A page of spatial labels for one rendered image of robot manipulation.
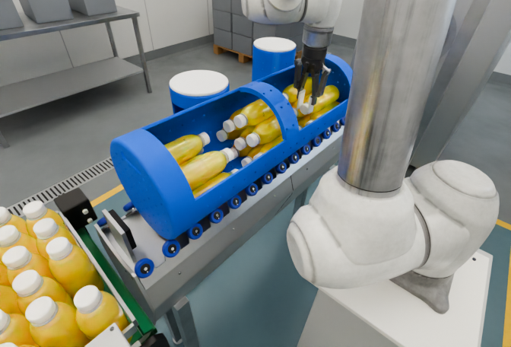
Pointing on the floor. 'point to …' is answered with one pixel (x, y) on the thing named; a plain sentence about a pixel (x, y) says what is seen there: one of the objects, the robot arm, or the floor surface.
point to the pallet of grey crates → (233, 40)
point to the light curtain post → (461, 44)
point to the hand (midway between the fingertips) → (306, 102)
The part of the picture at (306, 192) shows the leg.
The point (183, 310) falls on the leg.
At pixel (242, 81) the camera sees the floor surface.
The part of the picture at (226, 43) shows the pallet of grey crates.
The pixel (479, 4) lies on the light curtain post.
